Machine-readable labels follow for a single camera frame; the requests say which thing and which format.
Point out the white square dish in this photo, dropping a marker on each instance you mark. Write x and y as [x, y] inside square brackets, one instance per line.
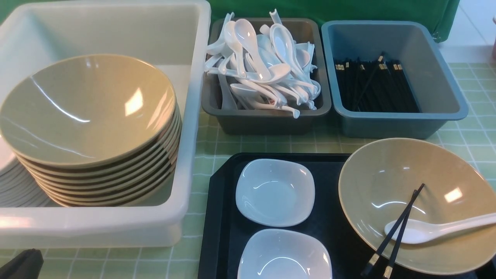
[275, 193]
[284, 254]

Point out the beige noodle bowl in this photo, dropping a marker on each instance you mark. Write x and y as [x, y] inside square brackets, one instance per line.
[377, 182]

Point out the white soup spoon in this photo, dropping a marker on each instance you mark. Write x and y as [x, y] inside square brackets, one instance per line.
[417, 232]

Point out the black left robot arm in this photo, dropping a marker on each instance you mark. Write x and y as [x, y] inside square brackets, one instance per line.
[26, 265]

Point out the grey plastic spoon bin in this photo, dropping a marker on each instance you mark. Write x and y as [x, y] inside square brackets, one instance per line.
[274, 122]

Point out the pile of white soup spoons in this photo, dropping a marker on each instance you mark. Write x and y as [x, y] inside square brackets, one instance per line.
[262, 70]

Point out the black plastic serving tray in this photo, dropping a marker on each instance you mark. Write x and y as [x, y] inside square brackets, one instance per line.
[226, 231]

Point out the large white plastic tub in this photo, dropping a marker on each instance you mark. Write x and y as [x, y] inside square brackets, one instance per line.
[172, 34]

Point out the pile of black chopsticks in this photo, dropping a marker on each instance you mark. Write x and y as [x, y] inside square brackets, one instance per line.
[378, 85]

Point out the blue-grey plastic chopstick bin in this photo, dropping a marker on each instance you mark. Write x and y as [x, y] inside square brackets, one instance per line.
[429, 76]

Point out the stack of beige bowls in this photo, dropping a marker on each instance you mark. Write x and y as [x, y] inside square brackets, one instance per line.
[127, 181]

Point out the stack of white plates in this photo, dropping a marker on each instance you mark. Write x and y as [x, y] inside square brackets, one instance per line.
[18, 189]

